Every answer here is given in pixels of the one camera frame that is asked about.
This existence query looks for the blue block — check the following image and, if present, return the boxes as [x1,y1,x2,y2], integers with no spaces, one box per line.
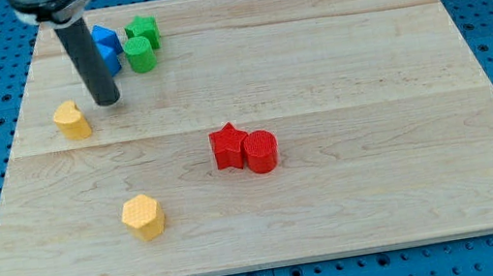
[91,25,123,54]
[97,44,121,77]

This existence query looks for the blue block upper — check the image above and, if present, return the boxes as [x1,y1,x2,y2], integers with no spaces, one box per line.
[91,25,123,54]

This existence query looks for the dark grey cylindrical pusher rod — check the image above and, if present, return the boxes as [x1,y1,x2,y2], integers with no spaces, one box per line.
[55,18,120,107]

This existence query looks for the blue block lower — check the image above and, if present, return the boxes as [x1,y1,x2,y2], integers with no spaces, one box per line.
[97,44,121,77]

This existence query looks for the red star block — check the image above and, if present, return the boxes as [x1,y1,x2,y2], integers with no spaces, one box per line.
[208,122,248,169]

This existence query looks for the green star block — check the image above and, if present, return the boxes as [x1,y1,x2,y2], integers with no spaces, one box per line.
[124,15,161,49]

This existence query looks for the green cylinder block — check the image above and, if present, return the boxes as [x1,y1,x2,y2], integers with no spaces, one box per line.
[123,36,157,74]

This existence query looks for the yellow heart block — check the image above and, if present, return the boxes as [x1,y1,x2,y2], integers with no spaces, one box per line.
[52,100,93,140]

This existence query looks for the wooden board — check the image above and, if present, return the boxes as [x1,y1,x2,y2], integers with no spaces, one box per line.
[0,0,493,276]

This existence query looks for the red cylinder block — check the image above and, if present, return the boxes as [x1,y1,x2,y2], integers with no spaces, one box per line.
[243,130,278,174]

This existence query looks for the yellow hexagon block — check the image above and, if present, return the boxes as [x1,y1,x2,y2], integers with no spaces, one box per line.
[121,194,166,242]

